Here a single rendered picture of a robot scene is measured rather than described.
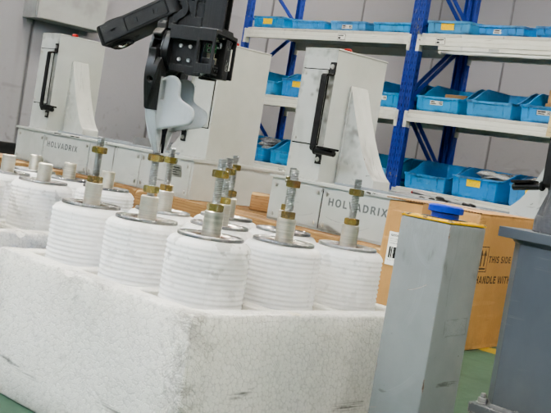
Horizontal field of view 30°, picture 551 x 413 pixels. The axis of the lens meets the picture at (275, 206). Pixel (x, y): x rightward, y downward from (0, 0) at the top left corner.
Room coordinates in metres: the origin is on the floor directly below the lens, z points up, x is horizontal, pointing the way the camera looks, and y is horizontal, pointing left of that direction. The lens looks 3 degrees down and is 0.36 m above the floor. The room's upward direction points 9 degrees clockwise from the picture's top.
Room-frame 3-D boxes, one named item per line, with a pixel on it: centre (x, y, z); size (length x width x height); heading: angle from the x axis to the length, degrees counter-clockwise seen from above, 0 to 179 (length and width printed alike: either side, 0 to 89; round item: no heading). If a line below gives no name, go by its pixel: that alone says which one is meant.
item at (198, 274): (1.15, 0.07, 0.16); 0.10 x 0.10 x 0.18
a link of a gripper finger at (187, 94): (1.25, 0.13, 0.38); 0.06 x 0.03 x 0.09; 72
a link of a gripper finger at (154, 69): (1.21, 0.16, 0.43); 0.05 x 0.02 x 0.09; 162
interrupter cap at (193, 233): (1.15, 0.07, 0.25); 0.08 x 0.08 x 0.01
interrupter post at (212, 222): (1.15, 0.07, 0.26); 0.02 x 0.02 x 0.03
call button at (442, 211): (1.17, -0.19, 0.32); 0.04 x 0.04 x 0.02
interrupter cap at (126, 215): (1.23, 0.15, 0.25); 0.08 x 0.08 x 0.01
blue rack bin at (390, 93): (7.54, -0.79, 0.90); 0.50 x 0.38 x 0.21; 133
